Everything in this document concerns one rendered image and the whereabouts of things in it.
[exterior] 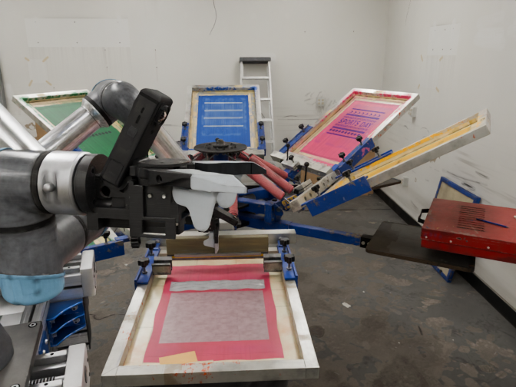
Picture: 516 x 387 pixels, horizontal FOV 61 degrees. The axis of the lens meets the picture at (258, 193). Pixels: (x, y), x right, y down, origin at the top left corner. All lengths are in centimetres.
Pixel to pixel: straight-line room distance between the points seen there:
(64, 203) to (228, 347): 97
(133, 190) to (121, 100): 91
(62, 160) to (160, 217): 13
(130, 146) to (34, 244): 18
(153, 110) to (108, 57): 543
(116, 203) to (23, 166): 11
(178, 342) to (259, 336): 25
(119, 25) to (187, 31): 81
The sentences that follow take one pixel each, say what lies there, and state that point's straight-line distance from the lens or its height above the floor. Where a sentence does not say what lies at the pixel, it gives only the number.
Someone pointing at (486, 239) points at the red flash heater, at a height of 110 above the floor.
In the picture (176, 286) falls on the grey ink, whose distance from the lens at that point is 174.
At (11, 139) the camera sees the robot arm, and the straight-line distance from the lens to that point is 73.
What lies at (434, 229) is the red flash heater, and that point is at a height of 110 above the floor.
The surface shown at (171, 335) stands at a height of 96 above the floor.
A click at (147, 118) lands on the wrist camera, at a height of 174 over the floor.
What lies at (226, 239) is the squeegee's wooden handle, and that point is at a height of 109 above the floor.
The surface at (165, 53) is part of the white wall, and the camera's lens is 577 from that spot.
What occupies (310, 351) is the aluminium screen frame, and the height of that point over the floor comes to 99.
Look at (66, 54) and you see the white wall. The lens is 605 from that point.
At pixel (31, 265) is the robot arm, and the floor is 156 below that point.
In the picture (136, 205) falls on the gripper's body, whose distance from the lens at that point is 50.
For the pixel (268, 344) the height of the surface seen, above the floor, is 96.
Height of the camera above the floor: 180
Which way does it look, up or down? 18 degrees down
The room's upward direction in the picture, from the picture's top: straight up
